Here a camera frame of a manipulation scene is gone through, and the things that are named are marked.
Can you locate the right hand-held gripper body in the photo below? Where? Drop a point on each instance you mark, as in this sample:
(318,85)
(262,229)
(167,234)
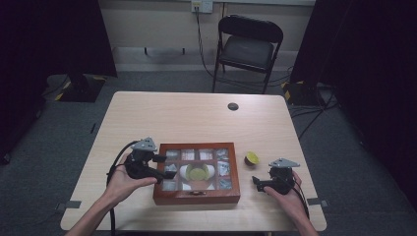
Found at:
(282,177)

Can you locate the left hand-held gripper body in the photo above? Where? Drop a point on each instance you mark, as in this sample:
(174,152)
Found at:
(139,164)

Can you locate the lime half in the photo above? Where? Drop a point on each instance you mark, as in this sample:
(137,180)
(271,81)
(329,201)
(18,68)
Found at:
(252,158)

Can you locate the wooden box with glass lid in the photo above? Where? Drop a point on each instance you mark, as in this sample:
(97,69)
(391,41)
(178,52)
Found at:
(196,196)

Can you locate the person's right hand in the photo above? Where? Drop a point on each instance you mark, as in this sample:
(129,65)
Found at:
(290,203)

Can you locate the person's left hand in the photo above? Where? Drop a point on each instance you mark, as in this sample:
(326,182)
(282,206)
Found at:
(124,188)

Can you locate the yellow-green coffee capsule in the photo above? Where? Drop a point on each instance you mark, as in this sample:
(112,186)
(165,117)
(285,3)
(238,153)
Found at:
(198,173)

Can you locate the group of small silvery packets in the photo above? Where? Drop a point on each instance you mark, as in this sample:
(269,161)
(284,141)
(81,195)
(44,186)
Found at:
(224,168)

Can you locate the grey tape strip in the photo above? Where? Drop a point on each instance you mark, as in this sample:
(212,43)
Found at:
(69,205)
(318,202)

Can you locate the small black floor strip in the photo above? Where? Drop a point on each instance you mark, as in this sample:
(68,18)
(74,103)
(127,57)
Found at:
(93,128)

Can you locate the grey table grommet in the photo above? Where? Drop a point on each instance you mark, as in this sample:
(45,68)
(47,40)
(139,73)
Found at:
(233,106)

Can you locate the black stand base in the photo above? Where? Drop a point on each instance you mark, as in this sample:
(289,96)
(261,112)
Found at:
(82,90)
(301,95)

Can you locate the black folding chair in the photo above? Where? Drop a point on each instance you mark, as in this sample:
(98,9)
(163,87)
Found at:
(247,49)

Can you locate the dark curtain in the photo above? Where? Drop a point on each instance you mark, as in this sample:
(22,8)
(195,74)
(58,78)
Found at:
(370,65)
(49,39)

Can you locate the white wall socket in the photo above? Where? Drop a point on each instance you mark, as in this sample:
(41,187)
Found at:
(202,6)

